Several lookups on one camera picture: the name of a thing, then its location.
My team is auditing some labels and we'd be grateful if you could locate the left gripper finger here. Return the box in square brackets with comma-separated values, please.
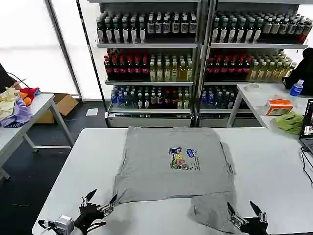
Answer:
[97, 193, 119, 216]
[81, 188, 97, 208]

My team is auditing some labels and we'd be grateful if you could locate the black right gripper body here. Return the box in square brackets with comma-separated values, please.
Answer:
[238, 217, 270, 235]

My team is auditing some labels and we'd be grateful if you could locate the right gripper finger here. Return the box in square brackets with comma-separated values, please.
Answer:
[249, 200, 268, 223]
[227, 202, 248, 227]

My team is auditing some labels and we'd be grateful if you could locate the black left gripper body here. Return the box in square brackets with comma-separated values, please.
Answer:
[74, 202, 104, 234]

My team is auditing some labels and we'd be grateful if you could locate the grey printed T-shirt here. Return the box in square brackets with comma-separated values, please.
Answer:
[112, 126, 237, 233]

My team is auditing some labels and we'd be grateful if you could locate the green cloth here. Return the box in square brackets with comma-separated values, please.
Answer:
[272, 111, 305, 135]

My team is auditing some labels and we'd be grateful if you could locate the brown cardboard box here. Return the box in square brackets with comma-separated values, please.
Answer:
[35, 93, 79, 124]

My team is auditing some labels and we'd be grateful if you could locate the white side table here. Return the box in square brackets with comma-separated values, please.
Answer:
[0, 93, 75, 181]

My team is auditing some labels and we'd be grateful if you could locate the black laptop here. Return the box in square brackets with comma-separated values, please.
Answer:
[298, 98, 313, 155]

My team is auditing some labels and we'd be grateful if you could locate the purple cloth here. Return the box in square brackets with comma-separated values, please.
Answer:
[0, 96, 34, 129]

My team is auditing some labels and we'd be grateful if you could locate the orange tissue box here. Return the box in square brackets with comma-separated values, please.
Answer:
[266, 98, 293, 116]

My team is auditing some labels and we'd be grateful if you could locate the white desk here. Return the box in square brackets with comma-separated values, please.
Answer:
[226, 83, 313, 138]

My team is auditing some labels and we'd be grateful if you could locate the orange cloth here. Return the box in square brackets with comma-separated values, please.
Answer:
[19, 92, 33, 106]

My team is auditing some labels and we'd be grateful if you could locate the red cloth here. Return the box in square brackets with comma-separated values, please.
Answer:
[19, 87, 41, 106]

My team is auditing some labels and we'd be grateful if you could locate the pale yellow cloth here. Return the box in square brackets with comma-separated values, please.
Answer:
[0, 87, 22, 120]

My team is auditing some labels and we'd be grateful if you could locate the blue-labelled water bottle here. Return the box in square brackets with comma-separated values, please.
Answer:
[290, 79, 305, 97]

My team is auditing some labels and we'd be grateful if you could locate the dark flat object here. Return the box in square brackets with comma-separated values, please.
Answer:
[0, 63, 12, 94]

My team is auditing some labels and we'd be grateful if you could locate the metal shelf with bottles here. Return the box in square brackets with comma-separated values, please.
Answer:
[95, 0, 202, 128]
[198, 0, 310, 128]

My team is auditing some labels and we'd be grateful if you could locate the person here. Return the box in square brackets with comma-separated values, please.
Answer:
[282, 47, 313, 89]

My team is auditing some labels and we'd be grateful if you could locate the black laptop cable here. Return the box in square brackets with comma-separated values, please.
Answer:
[300, 146, 313, 185]

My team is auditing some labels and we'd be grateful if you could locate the thin black cable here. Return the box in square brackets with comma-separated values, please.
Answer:
[6, 72, 31, 89]

